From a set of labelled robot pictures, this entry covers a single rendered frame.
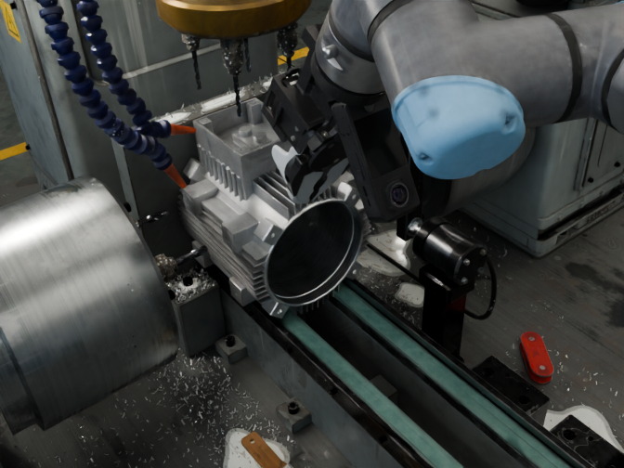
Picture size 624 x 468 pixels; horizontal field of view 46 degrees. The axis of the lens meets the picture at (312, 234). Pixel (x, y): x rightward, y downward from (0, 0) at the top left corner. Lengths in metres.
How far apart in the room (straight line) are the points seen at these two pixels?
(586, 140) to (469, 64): 0.78
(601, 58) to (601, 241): 0.87
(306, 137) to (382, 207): 0.10
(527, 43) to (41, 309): 0.52
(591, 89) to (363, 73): 0.17
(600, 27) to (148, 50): 0.70
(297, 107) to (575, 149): 0.66
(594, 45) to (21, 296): 0.56
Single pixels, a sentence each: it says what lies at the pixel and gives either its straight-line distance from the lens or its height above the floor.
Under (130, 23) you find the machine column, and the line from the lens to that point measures 1.06.
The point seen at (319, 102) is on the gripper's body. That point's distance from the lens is 0.66.
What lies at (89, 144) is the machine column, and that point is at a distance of 1.08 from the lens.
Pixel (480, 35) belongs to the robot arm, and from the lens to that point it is 0.49.
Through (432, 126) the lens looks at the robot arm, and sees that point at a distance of 0.46.
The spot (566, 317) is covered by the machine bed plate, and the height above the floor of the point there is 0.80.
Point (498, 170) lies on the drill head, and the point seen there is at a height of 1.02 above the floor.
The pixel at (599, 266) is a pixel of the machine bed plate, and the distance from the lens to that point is 1.31.
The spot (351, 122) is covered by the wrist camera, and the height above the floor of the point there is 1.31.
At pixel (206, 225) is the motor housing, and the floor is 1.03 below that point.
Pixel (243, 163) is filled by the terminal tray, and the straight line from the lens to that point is 0.90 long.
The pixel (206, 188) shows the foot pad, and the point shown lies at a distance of 0.97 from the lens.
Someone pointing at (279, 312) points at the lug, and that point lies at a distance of 0.96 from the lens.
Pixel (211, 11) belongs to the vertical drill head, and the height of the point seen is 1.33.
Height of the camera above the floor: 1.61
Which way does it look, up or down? 38 degrees down
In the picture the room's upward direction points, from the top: 3 degrees counter-clockwise
